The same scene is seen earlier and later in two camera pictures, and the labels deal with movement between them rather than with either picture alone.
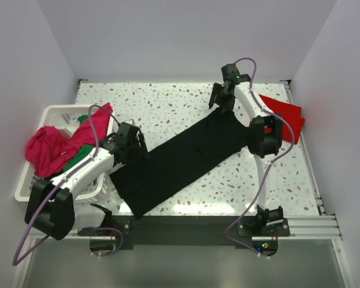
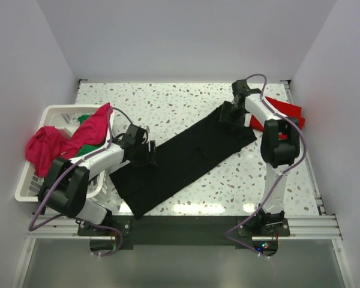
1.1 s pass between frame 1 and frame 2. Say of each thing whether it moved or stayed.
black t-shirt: stayed
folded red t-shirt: stayed
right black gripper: moved
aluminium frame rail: stayed
